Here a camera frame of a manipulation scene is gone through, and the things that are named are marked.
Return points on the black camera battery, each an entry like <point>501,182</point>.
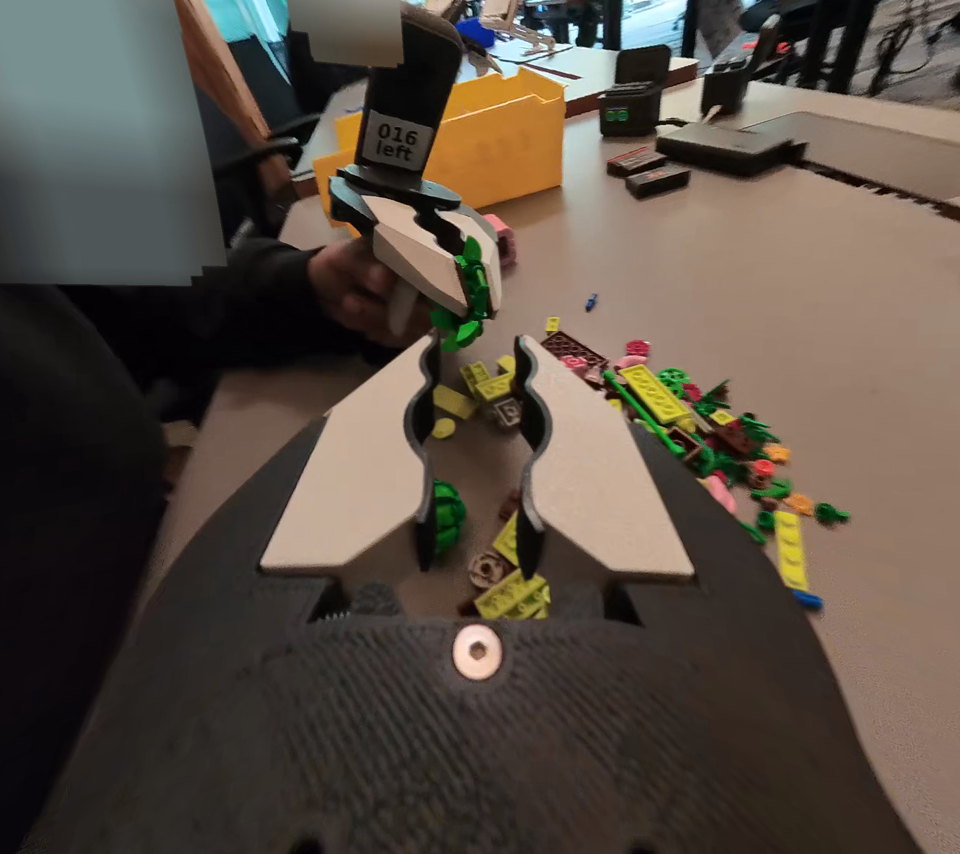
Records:
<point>658,180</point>
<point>636,161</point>

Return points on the wooden pillar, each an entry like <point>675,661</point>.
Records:
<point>210,43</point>

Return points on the green toy stem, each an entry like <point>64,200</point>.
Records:
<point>645,415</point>

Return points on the pink curved toy tube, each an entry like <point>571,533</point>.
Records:
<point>628,362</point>

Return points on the green leafy brick plant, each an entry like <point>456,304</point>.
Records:
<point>472,284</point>

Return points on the black charger with green lights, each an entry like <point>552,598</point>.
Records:
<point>630,92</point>

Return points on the magenta flower toy piece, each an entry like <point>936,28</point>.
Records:
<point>637,347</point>

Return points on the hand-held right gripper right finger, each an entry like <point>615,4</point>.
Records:
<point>607,494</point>

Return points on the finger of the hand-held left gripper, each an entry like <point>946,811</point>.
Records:
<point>420,253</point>
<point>487,261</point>

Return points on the pile of small toy bricks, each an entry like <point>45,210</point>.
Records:
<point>675,419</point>

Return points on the long wide lime plate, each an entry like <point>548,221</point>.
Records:
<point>656,395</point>

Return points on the black flat power box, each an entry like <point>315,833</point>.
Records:
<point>720,145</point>

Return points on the green toy wheel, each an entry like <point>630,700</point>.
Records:
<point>673,377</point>

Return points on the brown toy brick plate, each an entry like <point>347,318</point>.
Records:
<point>574,347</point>

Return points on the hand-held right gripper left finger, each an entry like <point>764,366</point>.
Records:
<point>352,486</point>

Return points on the narrow lime toy plate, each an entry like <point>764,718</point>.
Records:
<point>791,550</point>

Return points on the person's left forearm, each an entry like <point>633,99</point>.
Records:
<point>255,299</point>

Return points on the person's left hand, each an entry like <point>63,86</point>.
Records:
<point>352,291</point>

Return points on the pink printed round tile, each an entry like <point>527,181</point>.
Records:
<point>576,364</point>

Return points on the yellow plastic bin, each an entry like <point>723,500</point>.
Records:
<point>510,141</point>

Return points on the pink arch toy piece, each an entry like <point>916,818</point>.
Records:
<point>720,494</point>

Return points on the black charger case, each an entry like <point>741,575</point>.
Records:
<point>739,73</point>

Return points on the pink toy brick pot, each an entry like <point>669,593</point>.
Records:
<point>502,238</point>

